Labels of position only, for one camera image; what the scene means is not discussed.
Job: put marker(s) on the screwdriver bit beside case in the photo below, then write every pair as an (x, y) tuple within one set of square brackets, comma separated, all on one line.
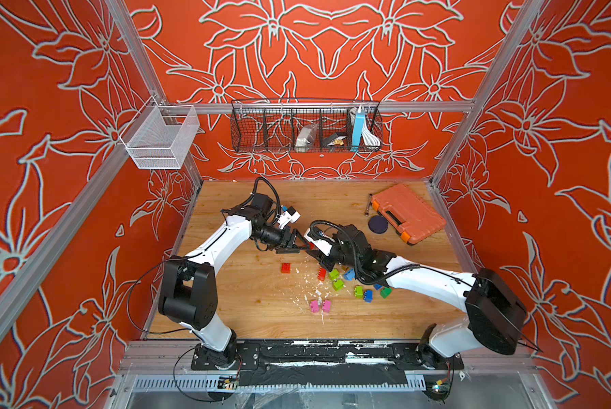
[(368, 205)]

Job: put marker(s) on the long red lego brick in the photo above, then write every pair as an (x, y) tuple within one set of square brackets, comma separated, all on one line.
[(321, 276)]

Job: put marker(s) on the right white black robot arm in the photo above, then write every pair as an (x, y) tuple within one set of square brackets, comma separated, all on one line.
[(492, 316)]

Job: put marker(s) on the dark round disc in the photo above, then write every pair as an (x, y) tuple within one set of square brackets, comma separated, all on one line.
[(378, 224)]

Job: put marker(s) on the lime green lego brick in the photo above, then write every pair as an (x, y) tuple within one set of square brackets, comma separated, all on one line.
[(358, 292), (334, 275), (338, 284)]

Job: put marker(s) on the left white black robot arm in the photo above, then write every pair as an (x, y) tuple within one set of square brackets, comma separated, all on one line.
[(188, 294)]

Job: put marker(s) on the dark green lego brick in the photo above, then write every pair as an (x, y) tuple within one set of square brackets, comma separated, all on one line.
[(386, 292)]

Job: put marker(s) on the grey plastic bag in basket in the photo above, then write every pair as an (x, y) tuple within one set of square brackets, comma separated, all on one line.
[(306, 138)]

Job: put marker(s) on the long blue lego brick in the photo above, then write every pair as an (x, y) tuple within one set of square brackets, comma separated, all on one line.
[(349, 275)]

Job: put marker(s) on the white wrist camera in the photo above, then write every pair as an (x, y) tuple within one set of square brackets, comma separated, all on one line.
[(288, 215), (321, 245)]

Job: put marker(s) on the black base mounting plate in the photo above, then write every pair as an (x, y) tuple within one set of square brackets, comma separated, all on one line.
[(274, 363)]

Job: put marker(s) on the orange plastic tool case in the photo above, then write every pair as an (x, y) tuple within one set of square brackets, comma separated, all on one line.
[(408, 213)]

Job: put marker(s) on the clear acrylic wall box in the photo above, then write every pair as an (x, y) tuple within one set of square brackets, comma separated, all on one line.
[(160, 141)]

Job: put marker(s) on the black item in basket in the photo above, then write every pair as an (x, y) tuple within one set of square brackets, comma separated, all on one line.
[(336, 140)]

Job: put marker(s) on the light blue box in basket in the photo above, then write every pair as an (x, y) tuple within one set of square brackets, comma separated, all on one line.
[(358, 120)]

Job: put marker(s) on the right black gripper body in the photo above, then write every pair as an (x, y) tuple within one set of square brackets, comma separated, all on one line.
[(337, 256)]

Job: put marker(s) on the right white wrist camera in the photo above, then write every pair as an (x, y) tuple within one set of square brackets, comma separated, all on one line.
[(321, 245)]

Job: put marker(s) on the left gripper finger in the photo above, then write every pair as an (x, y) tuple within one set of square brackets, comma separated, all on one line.
[(288, 250), (299, 241)]

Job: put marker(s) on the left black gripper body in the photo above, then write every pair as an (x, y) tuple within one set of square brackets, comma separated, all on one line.
[(276, 238)]

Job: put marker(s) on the pink lego brick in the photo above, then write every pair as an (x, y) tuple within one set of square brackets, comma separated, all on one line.
[(326, 306), (314, 306)]

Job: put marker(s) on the white slotted cable duct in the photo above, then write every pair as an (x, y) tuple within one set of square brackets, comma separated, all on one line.
[(186, 383)]

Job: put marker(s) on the black wire wall basket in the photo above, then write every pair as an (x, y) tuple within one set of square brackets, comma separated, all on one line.
[(272, 125)]

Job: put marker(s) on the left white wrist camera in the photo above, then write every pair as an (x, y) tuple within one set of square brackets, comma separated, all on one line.
[(288, 215)]

